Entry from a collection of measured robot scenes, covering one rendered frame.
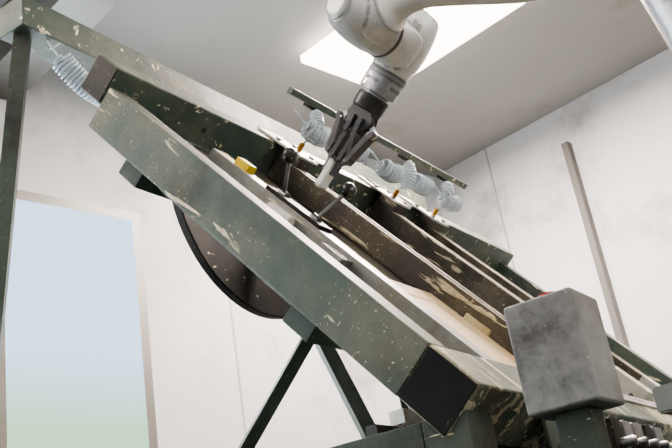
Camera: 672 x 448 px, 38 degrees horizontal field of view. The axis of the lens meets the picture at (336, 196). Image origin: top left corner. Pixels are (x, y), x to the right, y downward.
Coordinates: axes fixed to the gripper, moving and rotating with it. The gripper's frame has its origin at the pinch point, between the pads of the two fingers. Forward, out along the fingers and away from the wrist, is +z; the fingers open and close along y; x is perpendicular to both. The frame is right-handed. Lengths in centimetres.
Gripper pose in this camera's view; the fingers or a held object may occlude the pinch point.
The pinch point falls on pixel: (328, 173)
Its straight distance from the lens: 215.2
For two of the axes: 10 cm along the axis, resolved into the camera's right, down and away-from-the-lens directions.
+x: 5.7, 2.5, 7.8
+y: 6.3, 4.7, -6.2
